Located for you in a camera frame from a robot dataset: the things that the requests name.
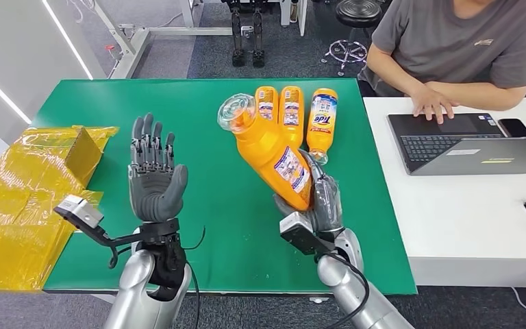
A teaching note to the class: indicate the black smartphone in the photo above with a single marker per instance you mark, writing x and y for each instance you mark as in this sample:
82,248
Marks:
515,128

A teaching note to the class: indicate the yellow wrapped cardboard box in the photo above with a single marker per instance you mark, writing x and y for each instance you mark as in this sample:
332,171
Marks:
18,204

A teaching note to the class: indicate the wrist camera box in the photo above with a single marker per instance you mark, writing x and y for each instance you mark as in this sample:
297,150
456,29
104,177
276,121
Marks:
297,229
81,211

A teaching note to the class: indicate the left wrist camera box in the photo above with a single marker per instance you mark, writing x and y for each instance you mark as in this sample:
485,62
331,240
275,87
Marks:
81,211

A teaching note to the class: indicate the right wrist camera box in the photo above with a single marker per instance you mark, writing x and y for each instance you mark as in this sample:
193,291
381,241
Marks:
297,229

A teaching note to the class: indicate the white gantry frame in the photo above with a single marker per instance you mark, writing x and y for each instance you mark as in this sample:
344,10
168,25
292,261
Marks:
186,31

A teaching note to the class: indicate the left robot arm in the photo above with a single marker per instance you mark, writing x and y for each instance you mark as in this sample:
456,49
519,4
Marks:
131,290

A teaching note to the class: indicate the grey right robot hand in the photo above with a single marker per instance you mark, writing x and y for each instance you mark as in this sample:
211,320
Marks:
329,204

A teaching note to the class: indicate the orange detergent bottle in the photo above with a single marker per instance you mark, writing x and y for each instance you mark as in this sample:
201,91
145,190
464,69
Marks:
291,109
263,150
322,122
266,102

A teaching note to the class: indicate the white desk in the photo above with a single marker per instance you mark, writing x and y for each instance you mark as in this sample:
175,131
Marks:
462,218

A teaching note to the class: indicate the person's left forearm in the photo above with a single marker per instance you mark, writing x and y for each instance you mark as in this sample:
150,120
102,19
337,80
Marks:
481,95

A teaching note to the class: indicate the person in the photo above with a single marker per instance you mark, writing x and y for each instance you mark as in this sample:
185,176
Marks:
449,41

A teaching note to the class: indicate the black round stool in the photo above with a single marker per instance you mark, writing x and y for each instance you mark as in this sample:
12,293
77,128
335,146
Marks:
358,11

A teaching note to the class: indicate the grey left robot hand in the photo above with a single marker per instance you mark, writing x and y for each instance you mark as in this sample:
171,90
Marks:
156,190

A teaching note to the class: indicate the dark grey laptop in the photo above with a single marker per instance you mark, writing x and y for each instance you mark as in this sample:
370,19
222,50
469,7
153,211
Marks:
431,145

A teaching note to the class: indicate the white light strip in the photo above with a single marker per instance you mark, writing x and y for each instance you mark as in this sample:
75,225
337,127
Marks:
2,93

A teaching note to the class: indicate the person's right forearm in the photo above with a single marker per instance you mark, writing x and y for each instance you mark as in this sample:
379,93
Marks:
392,72

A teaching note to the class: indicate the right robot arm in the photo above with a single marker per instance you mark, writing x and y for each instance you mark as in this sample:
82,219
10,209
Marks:
349,281

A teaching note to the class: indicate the person's right hand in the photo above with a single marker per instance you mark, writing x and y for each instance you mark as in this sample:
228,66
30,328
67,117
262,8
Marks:
431,102

